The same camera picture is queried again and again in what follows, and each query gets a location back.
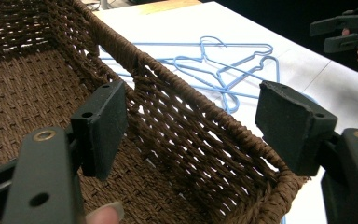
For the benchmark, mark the white table cover board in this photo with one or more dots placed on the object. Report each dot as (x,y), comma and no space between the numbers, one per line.
(245,28)

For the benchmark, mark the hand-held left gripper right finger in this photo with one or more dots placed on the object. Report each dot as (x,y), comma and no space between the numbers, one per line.
(292,127)

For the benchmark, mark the brown woven basket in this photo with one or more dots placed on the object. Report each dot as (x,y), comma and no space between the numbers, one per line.
(28,84)

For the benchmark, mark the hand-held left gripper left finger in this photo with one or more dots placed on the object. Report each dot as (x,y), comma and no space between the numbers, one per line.
(101,130)

